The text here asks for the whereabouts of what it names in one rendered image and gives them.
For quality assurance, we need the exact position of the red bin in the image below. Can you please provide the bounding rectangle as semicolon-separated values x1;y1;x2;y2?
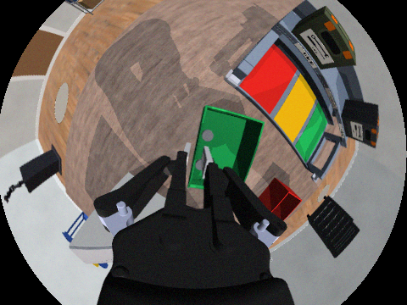
258;178;302;220

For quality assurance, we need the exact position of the green bin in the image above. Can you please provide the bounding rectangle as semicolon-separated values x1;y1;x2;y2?
187;105;265;189

